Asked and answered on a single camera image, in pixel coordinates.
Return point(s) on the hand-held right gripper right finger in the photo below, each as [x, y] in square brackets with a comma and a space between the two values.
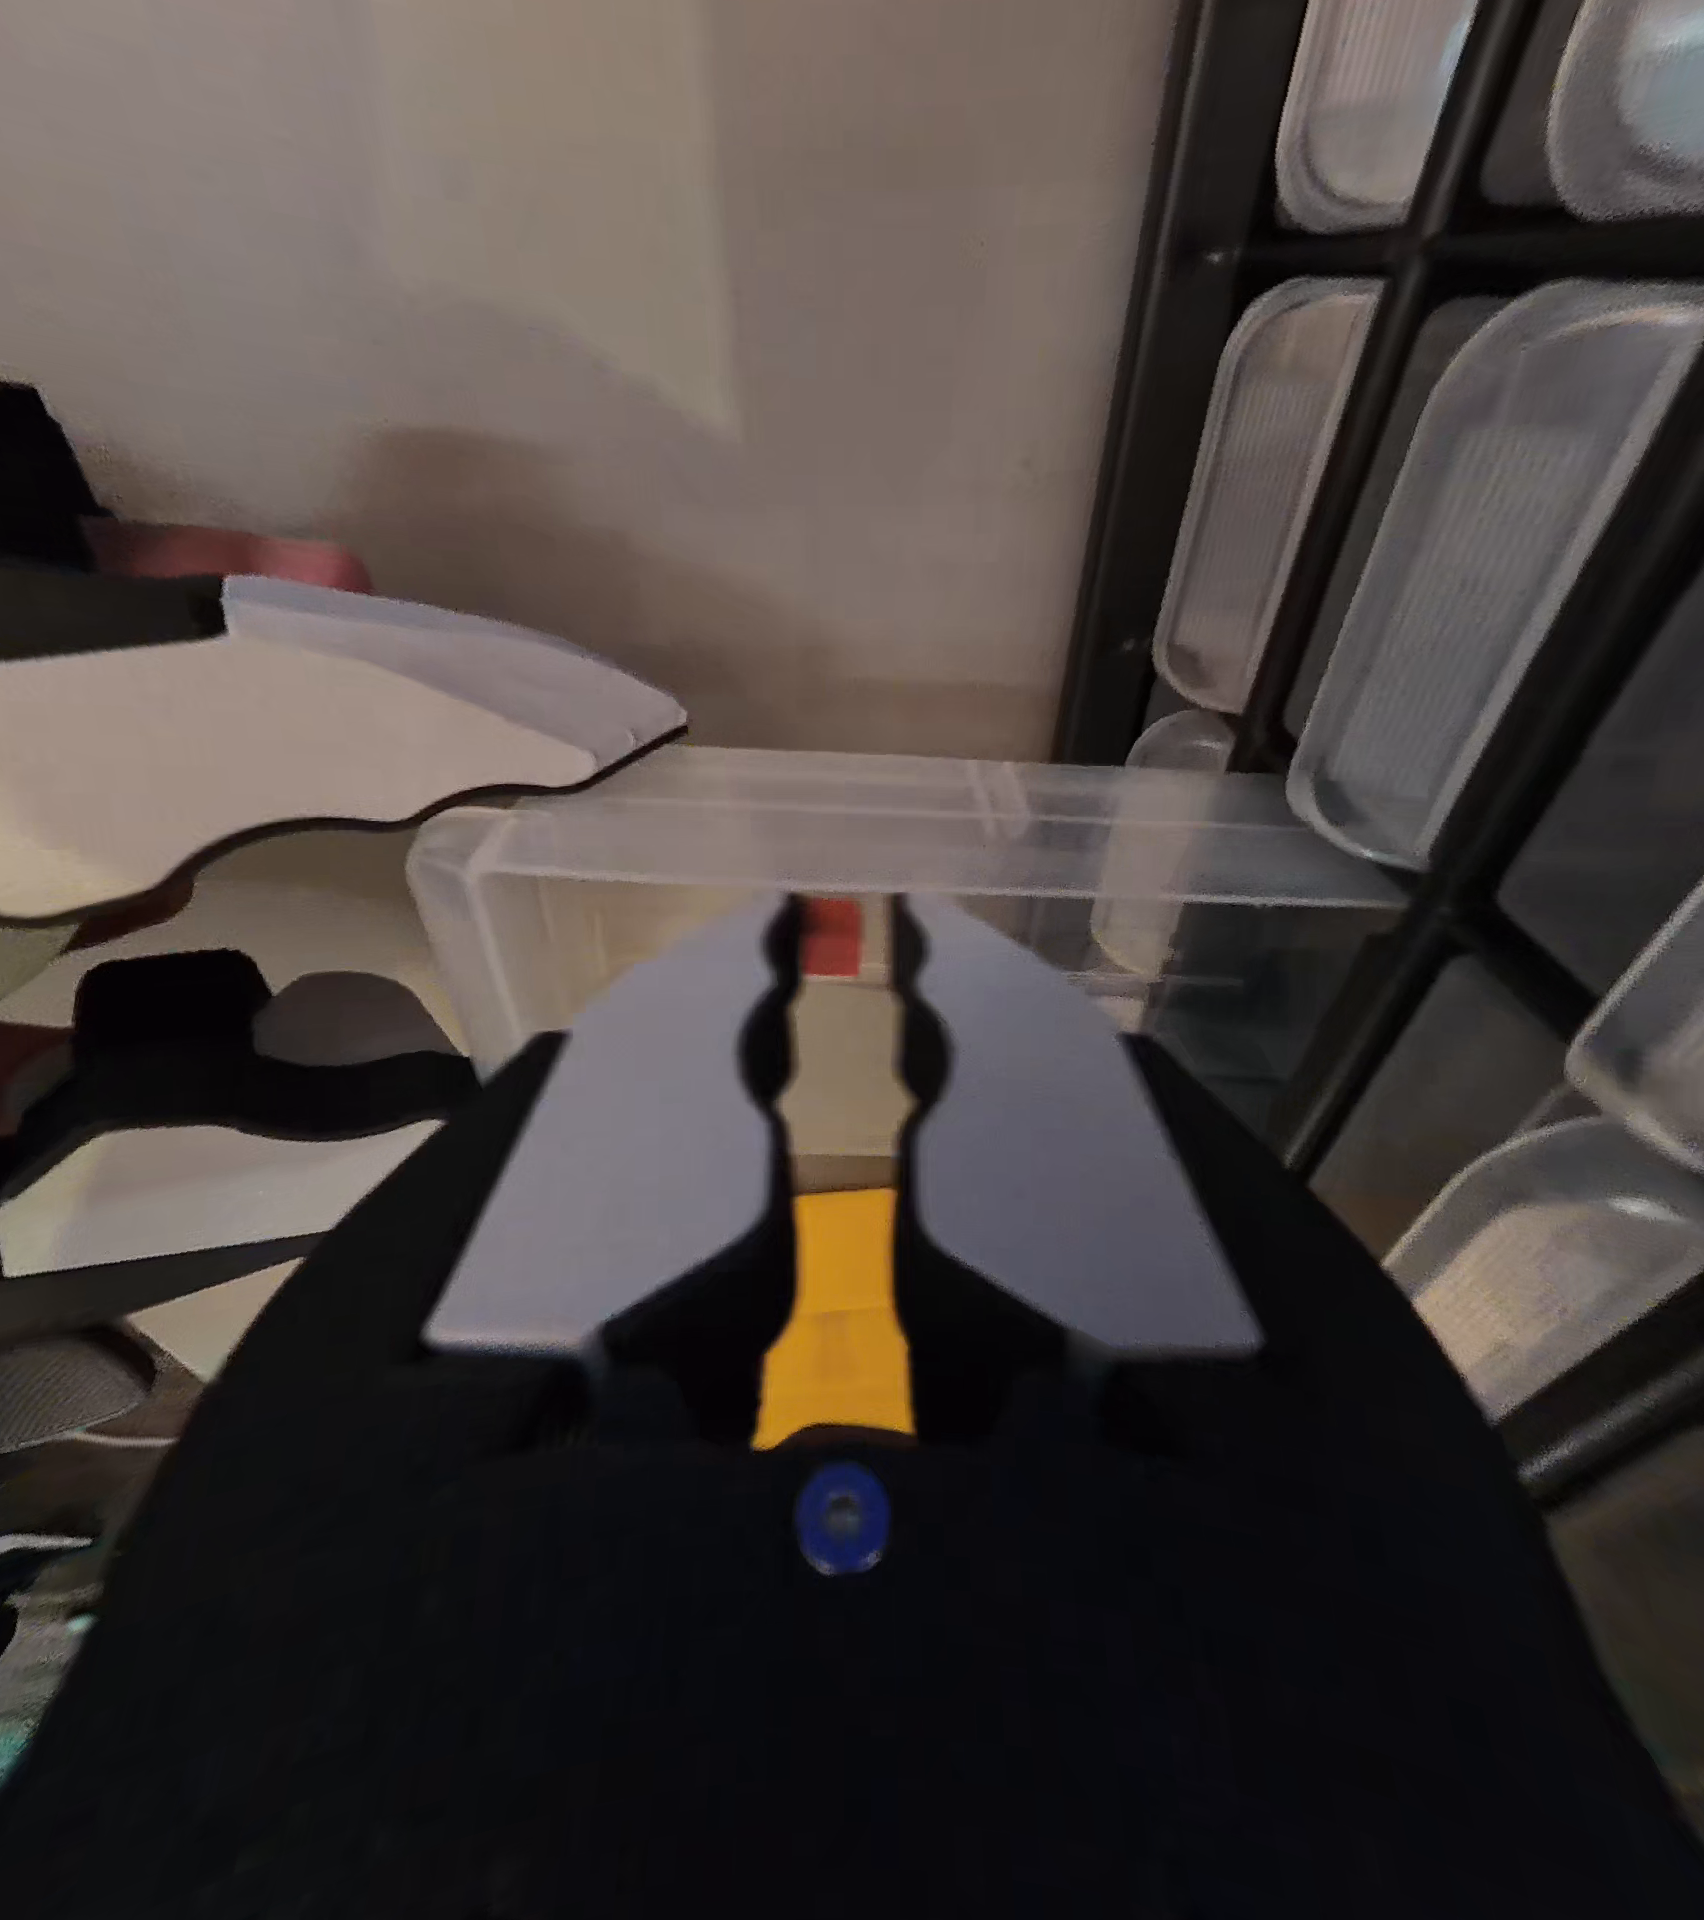
[1075, 1185]

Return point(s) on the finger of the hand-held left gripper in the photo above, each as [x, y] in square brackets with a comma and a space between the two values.
[191, 751]
[191, 1200]

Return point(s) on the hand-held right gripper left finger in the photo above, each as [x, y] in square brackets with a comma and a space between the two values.
[612, 1185]

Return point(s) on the yellow plastic bin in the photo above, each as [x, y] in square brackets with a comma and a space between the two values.
[837, 1307]

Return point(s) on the small red cube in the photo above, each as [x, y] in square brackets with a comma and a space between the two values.
[837, 938]

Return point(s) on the clear plastic drawer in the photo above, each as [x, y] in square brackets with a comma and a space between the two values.
[943, 841]

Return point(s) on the black drawer cabinet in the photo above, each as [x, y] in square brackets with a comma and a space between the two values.
[1136, 375]

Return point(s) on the array of clear drawers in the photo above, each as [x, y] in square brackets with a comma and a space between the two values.
[1468, 528]

